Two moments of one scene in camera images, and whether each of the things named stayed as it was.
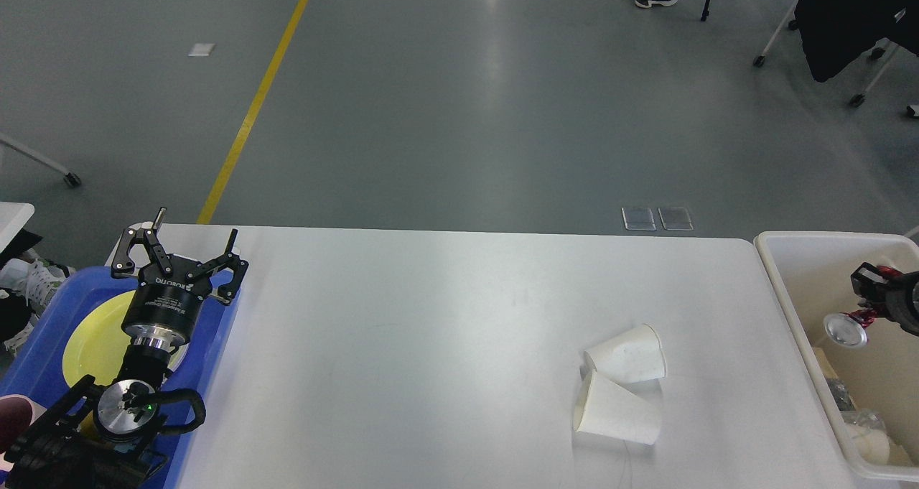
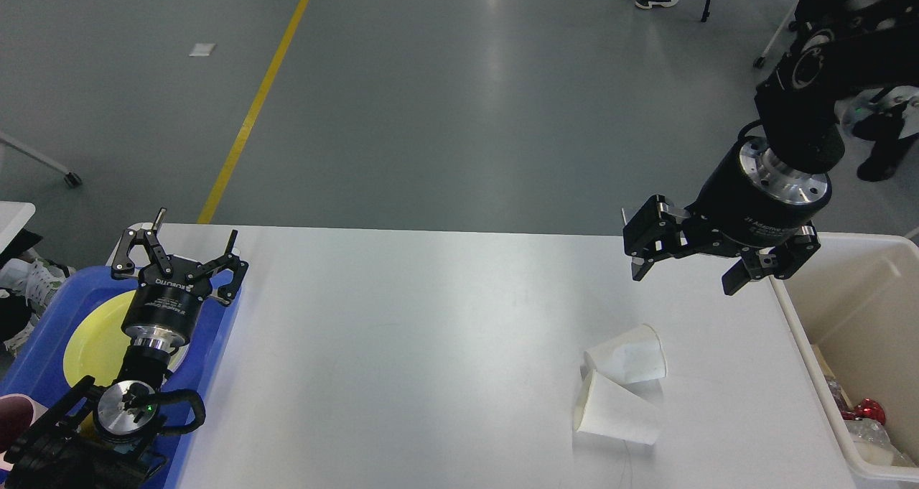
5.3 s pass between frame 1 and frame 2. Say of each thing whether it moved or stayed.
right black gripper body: moved
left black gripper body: stayed
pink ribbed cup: stayed
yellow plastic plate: stayed
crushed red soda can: moved
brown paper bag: stayed
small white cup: moved
